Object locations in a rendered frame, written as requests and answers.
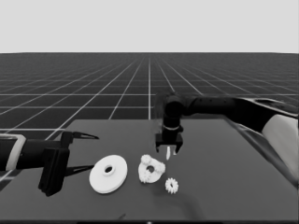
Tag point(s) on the large thick white disc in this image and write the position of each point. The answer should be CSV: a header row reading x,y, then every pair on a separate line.
x,y
102,183

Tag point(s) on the small white T-shaped piece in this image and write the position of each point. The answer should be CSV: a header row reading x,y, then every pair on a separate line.
x,y
168,154

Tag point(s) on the white round gear carrier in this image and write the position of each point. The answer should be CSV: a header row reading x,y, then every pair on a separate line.
x,y
154,178

